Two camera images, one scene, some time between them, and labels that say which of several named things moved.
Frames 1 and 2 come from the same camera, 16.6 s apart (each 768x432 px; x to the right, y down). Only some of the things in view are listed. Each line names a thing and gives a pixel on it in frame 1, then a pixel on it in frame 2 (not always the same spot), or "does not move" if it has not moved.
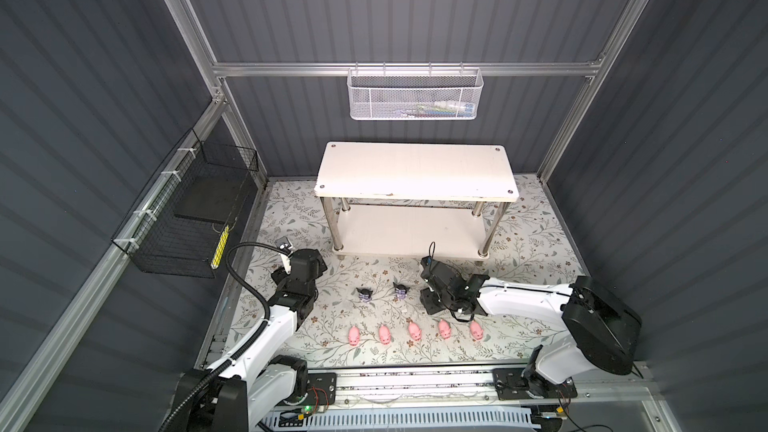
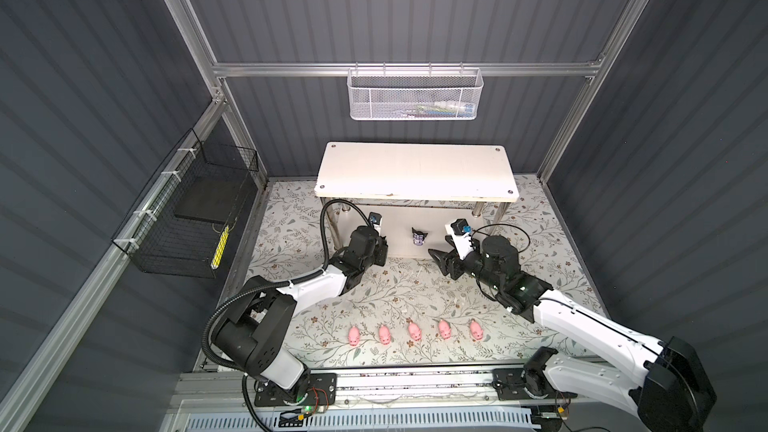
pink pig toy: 476,330 does not move
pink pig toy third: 415,331 does not move
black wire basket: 179,224 does not move
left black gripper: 280,279 → 381,248
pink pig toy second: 384,334 does not move
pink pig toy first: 354,335 does not move
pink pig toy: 444,329 does not move
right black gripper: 425,301 → 446,261
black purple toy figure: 401,290 → 418,237
